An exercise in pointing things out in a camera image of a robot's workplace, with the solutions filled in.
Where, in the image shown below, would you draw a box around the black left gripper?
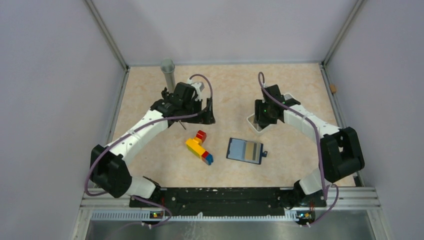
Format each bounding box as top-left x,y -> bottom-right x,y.
181,97 -> 215,125

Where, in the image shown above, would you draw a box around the dark blue card holder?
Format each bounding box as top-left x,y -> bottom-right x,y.
226,137 -> 268,165

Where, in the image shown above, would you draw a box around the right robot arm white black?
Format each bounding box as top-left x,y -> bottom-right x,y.
253,84 -> 365,206

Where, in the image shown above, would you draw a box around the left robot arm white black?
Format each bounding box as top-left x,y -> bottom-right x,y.
88,80 -> 215,207

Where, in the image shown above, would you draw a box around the white card tray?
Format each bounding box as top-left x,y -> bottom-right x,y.
247,93 -> 301,133

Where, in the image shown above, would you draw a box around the red yellow toy brick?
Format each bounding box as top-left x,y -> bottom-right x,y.
193,130 -> 207,146

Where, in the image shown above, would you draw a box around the yellow green toy brick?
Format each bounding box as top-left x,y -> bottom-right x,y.
185,138 -> 206,159

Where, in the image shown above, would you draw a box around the black mini tripod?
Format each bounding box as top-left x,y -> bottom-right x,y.
164,87 -> 187,131

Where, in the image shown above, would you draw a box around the red blue toy brick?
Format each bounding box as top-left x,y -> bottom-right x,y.
201,151 -> 214,166

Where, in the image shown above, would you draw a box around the grey microphone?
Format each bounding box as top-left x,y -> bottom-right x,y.
160,58 -> 176,93

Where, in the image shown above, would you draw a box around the small brown cork piece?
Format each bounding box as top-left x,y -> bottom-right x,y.
329,84 -> 337,94

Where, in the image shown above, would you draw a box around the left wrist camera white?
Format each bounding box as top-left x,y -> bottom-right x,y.
186,78 -> 205,95

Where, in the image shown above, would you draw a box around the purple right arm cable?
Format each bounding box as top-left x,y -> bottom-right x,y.
257,71 -> 340,226

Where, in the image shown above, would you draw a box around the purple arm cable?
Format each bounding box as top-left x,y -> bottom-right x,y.
257,71 -> 340,226
83,73 -> 214,228

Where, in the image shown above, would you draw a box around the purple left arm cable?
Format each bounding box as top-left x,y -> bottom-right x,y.
83,73 -> 214,228

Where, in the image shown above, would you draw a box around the aluminium frame rail right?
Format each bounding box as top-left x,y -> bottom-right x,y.
319,0 -> 367,128

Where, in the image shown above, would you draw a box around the aluminium frame rail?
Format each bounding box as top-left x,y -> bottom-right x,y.
319,0 -> 367,128
83,0 -> 127,145

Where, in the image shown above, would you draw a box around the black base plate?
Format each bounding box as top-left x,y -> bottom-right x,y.
150,187 -> 327,217

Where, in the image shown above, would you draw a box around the aluminium frame rail left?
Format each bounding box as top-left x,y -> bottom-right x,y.
83,0 -> 127,145

